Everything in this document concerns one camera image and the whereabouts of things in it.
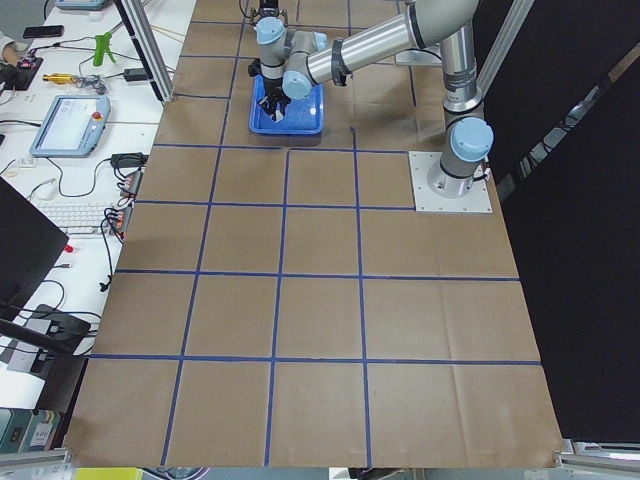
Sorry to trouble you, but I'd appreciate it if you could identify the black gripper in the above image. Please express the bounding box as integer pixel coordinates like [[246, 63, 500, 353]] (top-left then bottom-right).
[[258, 85, 290, 116]]

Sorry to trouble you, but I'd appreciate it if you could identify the black smartphone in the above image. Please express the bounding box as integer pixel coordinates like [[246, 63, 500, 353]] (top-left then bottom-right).
[[23, 25, 65, 39]]

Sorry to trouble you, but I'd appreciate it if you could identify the aluminium frame post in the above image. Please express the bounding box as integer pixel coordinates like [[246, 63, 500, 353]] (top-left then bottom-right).
[[114, 0, 175, 104]]

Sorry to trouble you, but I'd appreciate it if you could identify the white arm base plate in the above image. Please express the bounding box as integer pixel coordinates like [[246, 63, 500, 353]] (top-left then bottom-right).
[[408, 151, 493, 214]]

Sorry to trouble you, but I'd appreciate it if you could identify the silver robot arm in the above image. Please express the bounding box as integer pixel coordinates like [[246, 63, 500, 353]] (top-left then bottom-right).
[[248, 1, 494, 199]]

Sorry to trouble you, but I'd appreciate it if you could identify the green clamp tool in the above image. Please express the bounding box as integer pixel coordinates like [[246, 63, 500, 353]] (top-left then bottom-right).
[[92, 32, 116, 67]]

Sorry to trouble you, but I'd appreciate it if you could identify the black monitor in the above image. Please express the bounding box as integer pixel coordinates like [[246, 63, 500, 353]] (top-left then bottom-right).
[[0, 179, 69, 321]]

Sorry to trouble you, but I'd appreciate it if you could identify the white keyboard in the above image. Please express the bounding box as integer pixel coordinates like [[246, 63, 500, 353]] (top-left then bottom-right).
[[34, 202, 116, 236]]

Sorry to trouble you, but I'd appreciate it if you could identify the teach pendant tablet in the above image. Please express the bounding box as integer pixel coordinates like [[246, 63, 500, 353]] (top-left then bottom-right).
[[29, 95, 111, 158]]

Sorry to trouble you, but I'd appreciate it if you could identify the blue plastic tray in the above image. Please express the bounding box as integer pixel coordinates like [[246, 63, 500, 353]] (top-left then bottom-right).
[[248, 76, 324, 135]]

